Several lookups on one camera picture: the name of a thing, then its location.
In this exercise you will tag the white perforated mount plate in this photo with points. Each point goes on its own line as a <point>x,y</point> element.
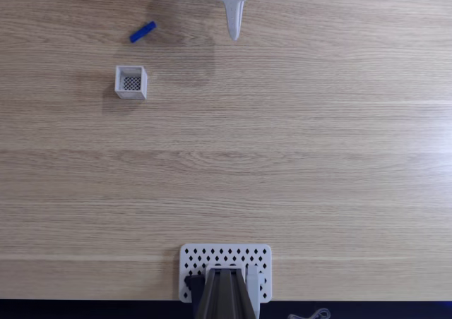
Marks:
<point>226,255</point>

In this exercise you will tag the small white lattice crate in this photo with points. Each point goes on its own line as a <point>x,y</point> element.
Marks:
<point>131,83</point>

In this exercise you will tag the white post bracket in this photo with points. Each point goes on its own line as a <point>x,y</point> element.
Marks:
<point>253,283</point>

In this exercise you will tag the blue peg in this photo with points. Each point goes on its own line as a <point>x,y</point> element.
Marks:
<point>142,32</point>

